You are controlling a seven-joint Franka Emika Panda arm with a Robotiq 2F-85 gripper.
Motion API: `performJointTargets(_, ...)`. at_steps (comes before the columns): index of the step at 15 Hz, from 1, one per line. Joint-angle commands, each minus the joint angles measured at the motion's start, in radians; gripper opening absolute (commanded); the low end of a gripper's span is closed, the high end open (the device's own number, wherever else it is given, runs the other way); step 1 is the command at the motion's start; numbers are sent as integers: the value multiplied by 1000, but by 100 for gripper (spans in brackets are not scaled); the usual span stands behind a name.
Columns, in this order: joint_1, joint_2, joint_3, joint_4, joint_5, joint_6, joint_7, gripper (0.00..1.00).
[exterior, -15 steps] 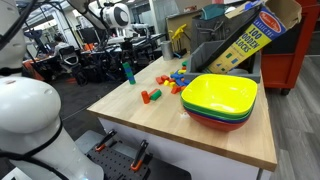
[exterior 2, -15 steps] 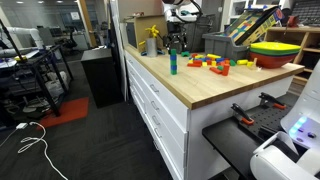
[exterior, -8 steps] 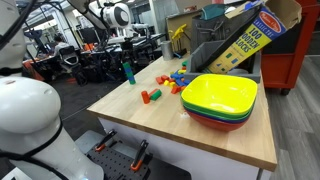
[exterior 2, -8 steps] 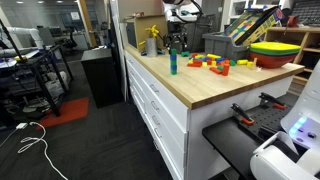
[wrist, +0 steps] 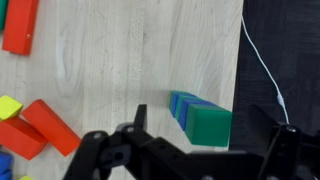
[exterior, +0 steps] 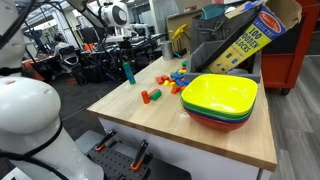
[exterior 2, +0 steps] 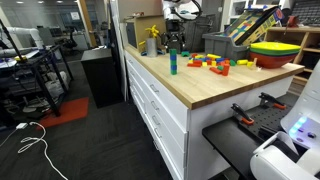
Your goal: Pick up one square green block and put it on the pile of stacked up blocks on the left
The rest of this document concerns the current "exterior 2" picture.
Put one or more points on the silver metal tin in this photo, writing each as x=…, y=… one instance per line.
x=151, y=46

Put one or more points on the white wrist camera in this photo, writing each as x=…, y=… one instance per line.
x=176, y=15

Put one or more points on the grey plastic bin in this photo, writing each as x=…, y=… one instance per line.
x=216, y=45

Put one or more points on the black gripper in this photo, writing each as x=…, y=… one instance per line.
x=175, y=30

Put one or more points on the yellow long block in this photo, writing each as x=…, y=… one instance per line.
x=213, y=56

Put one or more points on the red floor mat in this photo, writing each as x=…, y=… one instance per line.
x=70, y=111

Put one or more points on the red rectangular block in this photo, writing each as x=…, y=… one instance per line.
x=215, y=70

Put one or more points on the black pegboard plate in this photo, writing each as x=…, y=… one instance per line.
x=266, y=120

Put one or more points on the yellow spring clamp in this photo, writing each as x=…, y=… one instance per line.
x=152, y=31

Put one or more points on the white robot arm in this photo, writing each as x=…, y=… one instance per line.
x=306, y=100

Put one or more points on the white drawer cabinet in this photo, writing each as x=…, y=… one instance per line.
x=200, y=140

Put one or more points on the wooden blocks cardboard box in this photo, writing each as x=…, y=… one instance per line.
x=253, y=26

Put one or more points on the grey fabric storage bin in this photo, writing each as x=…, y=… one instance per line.
x=200, y=36

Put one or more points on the black cabinet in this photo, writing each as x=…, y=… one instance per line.
x=101, y=80

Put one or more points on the black office chair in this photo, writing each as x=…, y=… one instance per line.
x=70, y=40

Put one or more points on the red object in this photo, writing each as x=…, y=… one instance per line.
x=293, y=20

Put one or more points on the white plastic clip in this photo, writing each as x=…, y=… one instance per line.
x=258, y=68

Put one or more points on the red small block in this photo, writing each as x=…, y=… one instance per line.
x=194, y=55

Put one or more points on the brown cardboard box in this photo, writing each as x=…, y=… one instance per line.
x=140, y=23

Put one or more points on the yellow plastic bowl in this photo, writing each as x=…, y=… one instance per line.
x=276, y=46

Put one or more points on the yellow small block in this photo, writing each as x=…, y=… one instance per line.
x=213, y=63
x=250, y=63
x=204, y=64
x=190, y=61
x=199, y=56

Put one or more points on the black frame desk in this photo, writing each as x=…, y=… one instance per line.
x=43, y=83

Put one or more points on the red cylinder block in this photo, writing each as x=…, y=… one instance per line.
x=225, y=69

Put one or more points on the robot mounting platform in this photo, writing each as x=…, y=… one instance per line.
x=226, y=143

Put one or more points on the wooden shelf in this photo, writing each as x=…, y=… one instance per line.
x=300, y=29

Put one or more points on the black ribbed panel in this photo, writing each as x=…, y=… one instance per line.
x=306, y=11

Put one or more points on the blue square block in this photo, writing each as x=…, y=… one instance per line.
x=173, y=67
x=173, y=57

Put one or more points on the natural wood piece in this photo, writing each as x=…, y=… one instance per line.
x=255, y=62

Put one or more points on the green plastic bowl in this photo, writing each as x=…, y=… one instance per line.
x=275, y=52

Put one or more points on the green square block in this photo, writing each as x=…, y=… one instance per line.
x=173, y=52
x=173, y=72
x=173, y=62
x=232, y=62

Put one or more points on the green long block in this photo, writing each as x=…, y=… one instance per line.
x=220, y=68

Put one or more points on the yellow cylinder block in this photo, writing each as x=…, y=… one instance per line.
x=242, y=62

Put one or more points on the black orange bar clamp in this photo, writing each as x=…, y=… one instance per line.
x=242, y=114
x=272, y=101

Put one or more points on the red long block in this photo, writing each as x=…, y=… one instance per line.
x=194, y=64

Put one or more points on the wooden post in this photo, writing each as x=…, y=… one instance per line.
x=86, y=23

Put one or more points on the white power adapter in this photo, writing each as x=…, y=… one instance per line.
x=21, y=126

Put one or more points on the red plastic bowl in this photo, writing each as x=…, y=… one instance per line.
x=270, y=61

